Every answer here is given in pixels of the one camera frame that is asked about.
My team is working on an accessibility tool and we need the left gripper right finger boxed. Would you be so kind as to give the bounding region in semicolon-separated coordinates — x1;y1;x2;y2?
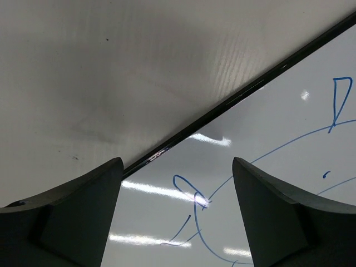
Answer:
232;157;355;266

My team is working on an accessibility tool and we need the white whiteboard black frame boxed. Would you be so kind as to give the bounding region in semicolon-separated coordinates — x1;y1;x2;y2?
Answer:
102;14;355;266

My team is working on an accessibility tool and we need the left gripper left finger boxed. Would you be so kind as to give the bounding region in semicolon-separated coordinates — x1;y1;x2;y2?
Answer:
1;157;123;266

